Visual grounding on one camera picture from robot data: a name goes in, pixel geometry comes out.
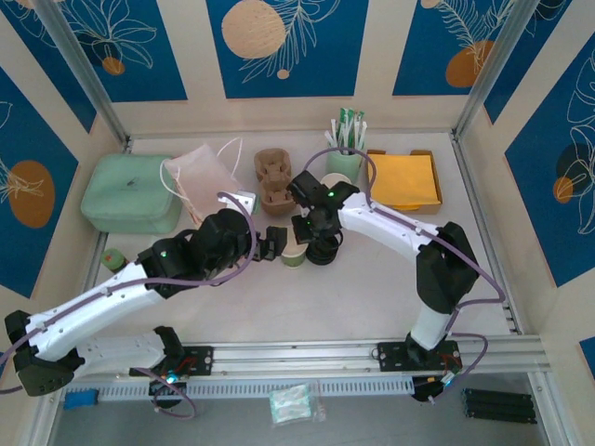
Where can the green paper cup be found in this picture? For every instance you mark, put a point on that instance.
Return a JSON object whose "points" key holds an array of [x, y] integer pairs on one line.
{"points": [[293, 260], [335, 179]]}

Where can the brown pulp cup carrier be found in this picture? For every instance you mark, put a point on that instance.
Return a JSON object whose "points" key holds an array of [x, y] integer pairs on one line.
{"points": [[274, 181]]}

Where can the red white paper gift bag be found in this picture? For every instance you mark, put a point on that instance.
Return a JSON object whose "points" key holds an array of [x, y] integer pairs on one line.
{"points": [[200, 176]]}

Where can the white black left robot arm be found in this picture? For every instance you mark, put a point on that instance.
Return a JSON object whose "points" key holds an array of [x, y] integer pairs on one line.
{"points": [[93, 306]]}

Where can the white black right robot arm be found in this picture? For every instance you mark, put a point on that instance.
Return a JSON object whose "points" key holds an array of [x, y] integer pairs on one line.
{"points": [[395, 223]]}

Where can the stack of black lids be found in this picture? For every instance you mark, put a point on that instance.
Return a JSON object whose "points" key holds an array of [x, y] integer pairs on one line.
{"points": [[323, 256]]}

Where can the mint green holder cup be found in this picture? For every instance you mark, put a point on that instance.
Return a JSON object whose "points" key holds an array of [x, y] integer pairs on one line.
{"points": [[344, 165]]}

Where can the green stirrer packet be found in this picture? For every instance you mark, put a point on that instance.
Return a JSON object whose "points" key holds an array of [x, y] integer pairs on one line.
{"points": [[344, 118], [359, 116]]}

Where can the mint green lidded container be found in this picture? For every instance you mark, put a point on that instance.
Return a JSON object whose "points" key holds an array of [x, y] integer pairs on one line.
{"points": [[125, 195]]}

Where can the small green bottle red label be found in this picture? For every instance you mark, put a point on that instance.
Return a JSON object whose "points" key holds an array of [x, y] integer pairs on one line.
{"points": [[113, 262]]}

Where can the cardboard napkin tray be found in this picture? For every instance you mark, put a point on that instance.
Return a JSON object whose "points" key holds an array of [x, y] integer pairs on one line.
{"points": [[423, 152]]}

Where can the plastic bag of white packets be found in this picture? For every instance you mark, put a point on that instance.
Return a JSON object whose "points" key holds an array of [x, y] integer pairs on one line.
{"points": [[289, 404]]}

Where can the small clear plastic bag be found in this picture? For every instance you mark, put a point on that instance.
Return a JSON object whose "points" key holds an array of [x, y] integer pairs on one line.
{"points": [[318, 409]]}

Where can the black left base electronics box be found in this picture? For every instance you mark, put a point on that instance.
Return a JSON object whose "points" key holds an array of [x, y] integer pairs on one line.
{"points": [[162, 395]]}

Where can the black base electronics box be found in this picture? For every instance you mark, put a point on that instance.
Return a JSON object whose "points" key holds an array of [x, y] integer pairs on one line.
{"points": [[423, 392], [162, 395]]}

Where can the black right base electronics box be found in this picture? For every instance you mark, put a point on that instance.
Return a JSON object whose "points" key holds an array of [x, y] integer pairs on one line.
{"points": [[423, 392]]}

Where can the blue plastic block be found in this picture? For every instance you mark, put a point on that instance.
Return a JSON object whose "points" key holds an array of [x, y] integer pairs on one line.
{"points": [[79, 399]]}

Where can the black bar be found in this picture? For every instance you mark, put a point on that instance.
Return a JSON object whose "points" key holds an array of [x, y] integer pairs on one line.
{"points": [[502, 416], [497, 395], [499, 405]]}

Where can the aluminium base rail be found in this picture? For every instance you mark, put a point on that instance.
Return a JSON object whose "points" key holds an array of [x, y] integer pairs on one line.
{"points": [[297, 358]]}

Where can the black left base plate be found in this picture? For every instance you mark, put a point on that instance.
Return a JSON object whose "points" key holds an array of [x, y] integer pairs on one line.
{"points": [[202, 360]]}

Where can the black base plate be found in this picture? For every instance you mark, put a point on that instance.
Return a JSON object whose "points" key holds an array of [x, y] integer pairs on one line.
{"points": [[202, 360], [390, 355]]}

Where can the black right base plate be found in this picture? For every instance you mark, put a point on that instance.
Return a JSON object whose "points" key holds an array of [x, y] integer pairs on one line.
{"points": [[390, 355]]}

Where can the aluminium side rail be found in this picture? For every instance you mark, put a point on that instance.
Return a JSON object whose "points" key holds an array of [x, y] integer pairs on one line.
{"points": [[483, 232]]}

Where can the aluminium frame post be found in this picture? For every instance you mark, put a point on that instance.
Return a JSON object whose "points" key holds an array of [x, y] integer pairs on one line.
{"points": [[83, 60], [497, 60]]}

